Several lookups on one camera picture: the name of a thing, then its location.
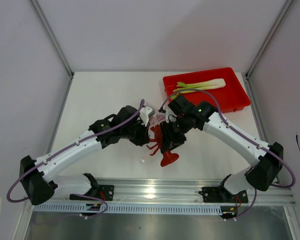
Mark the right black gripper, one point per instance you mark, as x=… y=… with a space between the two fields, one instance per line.
x=170 y=141

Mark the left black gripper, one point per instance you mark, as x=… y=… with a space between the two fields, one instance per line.
x=144 y=138

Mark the clear pink-dotted zip bag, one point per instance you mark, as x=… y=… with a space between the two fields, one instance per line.
x=156 y=119

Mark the red toy lobster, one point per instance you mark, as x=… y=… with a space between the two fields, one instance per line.
x=167 y=156

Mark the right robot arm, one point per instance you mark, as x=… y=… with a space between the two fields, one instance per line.
x=264 y=159

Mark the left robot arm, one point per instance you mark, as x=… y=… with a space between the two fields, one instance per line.
x=41 y=177

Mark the green white celery stalk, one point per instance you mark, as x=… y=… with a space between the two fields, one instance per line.
x=216 y=83

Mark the red plastic tray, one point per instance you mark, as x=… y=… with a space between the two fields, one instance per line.
x=230 y=98

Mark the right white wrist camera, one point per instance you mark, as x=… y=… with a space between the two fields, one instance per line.
x=168 y=115

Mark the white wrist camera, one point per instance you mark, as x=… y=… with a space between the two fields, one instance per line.
x=145 y=114
x=168 y=115

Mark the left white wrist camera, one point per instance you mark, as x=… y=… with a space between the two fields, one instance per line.
x=145 y=114

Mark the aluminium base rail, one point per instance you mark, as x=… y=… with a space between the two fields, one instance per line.
x=182 y=192

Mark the right aluminium frame post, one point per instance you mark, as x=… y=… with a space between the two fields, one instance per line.
x=279 y=21

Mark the aluminium frame post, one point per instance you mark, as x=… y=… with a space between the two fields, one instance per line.
x=45 y=25
x=279 y=21

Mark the white slotted cable duct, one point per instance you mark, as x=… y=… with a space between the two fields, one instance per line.
x=123 y=208

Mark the left aluminium frame post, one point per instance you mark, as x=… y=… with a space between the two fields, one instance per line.
x=45 y=25

